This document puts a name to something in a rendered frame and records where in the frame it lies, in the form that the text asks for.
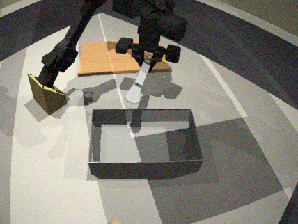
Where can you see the wooden spoon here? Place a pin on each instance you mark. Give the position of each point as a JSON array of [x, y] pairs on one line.
[[115, 222]]

